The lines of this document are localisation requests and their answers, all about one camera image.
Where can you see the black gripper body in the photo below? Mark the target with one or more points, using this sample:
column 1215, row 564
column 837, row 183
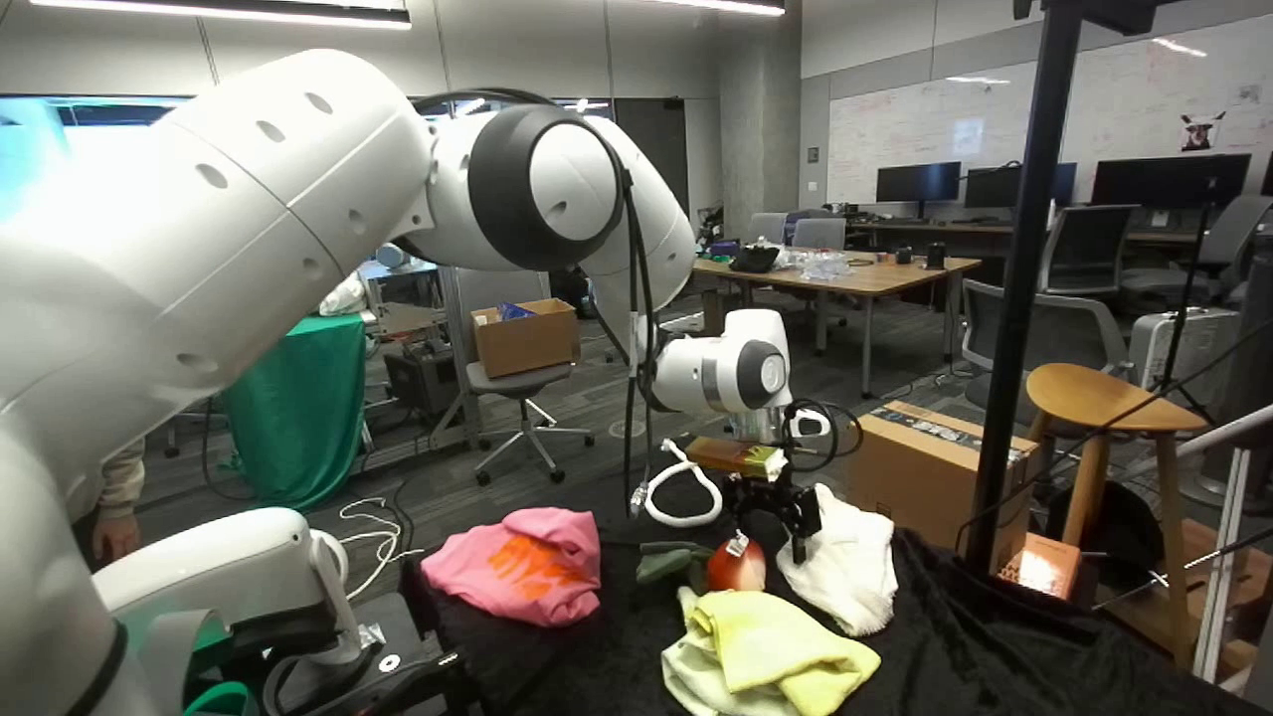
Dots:
column 784, row 499

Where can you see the plush red flower green leaves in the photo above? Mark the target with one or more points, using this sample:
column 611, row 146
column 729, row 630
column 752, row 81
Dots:
column 706, row 565

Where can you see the yellow microfiber cloth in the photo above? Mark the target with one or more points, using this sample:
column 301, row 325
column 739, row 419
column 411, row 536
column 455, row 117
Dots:
column 814, row 667

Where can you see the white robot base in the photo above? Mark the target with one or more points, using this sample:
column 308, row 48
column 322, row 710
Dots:
column 253, row 602

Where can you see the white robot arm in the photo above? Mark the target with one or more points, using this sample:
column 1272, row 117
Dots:
column 155, row 279

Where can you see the cardboard box on floor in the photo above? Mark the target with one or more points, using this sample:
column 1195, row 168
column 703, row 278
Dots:
column 919, row 466

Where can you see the black velvet table cloth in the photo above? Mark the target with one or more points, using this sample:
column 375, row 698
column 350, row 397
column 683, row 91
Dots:
column 955, row 646

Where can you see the pink printed cloth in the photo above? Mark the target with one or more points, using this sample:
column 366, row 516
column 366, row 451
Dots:
column 535, row 565

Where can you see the wooden office table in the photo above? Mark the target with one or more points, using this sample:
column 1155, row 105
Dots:
column 855, row 278

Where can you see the office chair with box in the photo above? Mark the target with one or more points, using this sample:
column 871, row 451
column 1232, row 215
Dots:
column 515, row 340

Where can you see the wooden stool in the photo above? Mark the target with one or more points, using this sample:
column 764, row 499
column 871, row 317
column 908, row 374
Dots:
column 1105, row 411

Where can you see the green draped table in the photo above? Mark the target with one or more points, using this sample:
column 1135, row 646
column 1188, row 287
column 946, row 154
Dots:
column 295, row 415

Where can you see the black camera stand pole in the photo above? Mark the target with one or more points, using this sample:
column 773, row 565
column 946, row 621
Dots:
column 1024, row 260

